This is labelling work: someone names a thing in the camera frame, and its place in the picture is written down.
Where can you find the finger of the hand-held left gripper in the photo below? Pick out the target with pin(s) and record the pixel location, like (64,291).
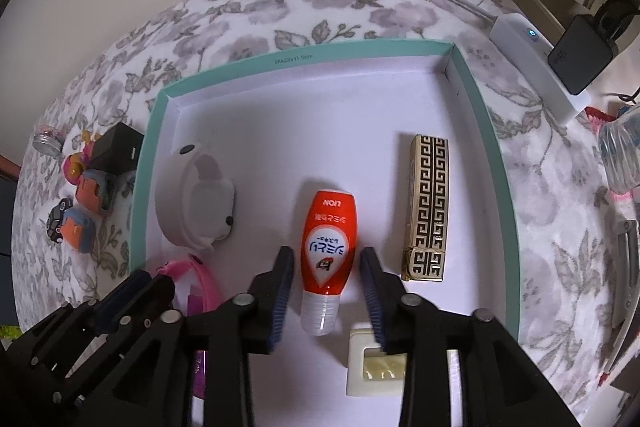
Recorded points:
(122,294)
(155,294)

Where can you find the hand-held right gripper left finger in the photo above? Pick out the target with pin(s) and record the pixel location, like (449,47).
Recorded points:
(280,302)

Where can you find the clear plastic bottle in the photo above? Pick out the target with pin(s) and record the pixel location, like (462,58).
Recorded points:
(622,147)

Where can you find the red and white bottle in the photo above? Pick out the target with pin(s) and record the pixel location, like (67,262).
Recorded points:
(327,237)

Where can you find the cream plastic holder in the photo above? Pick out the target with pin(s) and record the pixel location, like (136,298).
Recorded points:
(375,367)

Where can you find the white tray green rim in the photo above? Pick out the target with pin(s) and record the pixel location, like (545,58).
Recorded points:
(350,107)

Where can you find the pink wrist watch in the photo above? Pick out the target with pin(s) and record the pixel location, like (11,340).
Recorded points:
(205,282)

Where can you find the orange and blue toy case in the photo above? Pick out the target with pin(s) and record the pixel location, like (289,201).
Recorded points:
(97,189)
(77,227)

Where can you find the round metal tin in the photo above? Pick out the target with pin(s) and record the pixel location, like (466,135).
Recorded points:
(47,140)

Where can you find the gold patterned lighter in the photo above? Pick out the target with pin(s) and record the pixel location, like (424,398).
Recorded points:
(425,212)

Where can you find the black toy car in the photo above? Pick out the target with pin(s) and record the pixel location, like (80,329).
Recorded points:
(56,219)

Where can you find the pink doll figure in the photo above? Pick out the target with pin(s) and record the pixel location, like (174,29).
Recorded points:
(79,159)

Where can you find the grey metal folding tool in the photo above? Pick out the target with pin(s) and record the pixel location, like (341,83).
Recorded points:
(627,277)

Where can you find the black power adapter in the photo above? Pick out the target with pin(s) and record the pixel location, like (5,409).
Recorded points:
(117,148)

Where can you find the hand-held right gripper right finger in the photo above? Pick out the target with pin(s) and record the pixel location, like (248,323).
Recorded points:
(372,302)

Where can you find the black charger block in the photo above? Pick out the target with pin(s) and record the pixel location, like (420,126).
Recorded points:
(582,54)

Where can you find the white hub device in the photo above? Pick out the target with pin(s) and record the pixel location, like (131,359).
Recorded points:
(535,57)

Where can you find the green packet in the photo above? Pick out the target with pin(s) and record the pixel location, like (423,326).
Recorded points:
(7,333)

